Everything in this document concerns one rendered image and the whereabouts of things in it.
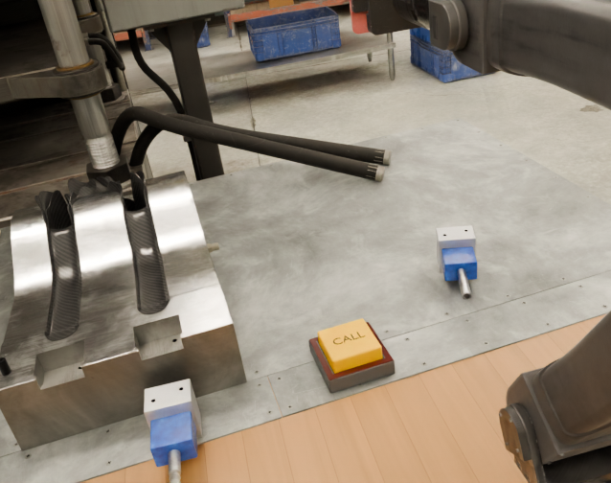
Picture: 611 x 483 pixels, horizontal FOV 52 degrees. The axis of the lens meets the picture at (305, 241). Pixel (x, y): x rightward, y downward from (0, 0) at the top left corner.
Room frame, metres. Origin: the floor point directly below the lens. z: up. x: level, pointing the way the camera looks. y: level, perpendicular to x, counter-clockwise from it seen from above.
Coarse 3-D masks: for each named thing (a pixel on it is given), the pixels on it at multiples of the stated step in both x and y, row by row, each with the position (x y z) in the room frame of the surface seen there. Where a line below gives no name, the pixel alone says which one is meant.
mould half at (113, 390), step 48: (96, 240) 0.79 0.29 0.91; (192, 240) 0.78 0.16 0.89; (48, 288) 0.71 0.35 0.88; (96, 288) 0.69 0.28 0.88; (192, 288) 0.65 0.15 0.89; (96, 336) 0.58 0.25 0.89; (192, 336) 0.56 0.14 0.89; (0, 384) 0.52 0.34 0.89; (96, 384) 0.53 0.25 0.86; (144, 384) 0.54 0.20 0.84; (192, 384) 0.55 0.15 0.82; (48, 432) 0.52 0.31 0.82
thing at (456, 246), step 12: (444, 228) 0.76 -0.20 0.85; (456, 228) 0.76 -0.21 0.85; (468, 228) 0.75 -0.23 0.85; (444, 240) 0.73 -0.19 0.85; (456, 240) 0.73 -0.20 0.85; (468, 240) 0.72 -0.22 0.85; (444, 252) 0.72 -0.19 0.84; (456, 252) 0.71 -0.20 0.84; (468, 252) 0.71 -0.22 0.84; (444, 264) 0.69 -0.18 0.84; (456, 264) 0.69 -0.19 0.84; (468, 264) 0.69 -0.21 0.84; (444, 276) 0.69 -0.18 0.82; (456, 276) 0.69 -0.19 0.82; (468, 276) 0.69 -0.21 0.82; (468, 288) 0.64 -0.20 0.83
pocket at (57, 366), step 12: (60, 348) 0.57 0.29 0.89; (72, 348) 0.57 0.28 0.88; (36, 360) 0.56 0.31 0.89; (48, 360) 0.57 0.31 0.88; (60, 360) 0.57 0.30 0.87; (72, 360) 0.57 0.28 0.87; (36, 372) 0.54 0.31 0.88; (48, 372) 0.56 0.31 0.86; (60, 372) 0.56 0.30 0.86; (72, 372) 0.56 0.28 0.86; (48, 384) 0.53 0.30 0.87
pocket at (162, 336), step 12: (144, 324) 0.59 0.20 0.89; (156, 324) 0.59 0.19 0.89; (168, 324) 0.60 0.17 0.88; (180, 324) 0.60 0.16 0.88; (144, 336) 0.59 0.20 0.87; (156, 336) 0.59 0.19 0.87; (168, 336) 0.60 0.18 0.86; (144, 348) 0.58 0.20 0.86; (156, 348) 0.58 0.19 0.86; (168, 348) 0.57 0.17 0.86; (180, 348) 0.56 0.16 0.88
